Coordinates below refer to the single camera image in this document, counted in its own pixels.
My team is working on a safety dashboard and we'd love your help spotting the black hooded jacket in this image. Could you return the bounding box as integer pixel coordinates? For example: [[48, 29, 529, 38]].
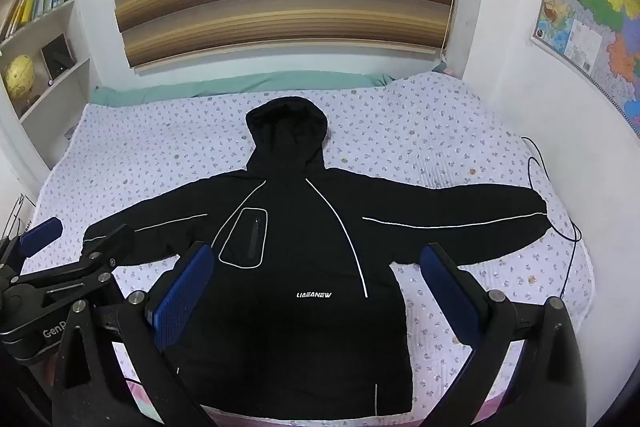
[[82, 96, 550, 421]]

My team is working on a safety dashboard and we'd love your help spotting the white bookshelf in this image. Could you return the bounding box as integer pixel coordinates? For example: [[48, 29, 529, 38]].
[[1, 0, 99, 169]]

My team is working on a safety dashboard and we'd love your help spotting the black picture frame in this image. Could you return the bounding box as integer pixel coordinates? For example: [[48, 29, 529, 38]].
[[41, 34, 76, 80]]

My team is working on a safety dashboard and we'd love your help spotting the yellow globe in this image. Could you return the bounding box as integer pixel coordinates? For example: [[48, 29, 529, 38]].
[[3, 55, 35, 100]]

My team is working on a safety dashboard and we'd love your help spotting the green bed sheet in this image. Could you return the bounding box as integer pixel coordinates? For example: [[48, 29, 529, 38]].
[[89, 70, 395, 107]]

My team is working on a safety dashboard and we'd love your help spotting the colourful wall map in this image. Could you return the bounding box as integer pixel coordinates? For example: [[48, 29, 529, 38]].
[[533, 0, 639, 131]]

